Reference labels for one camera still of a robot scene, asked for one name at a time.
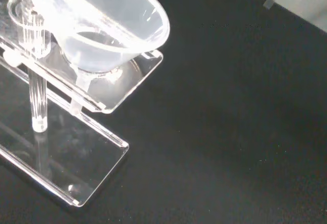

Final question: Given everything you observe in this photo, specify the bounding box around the clear acrylic funnel stand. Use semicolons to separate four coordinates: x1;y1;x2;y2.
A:
0;0;164;207

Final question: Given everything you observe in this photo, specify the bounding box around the black cloth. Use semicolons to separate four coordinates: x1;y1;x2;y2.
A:
0;0;327;224

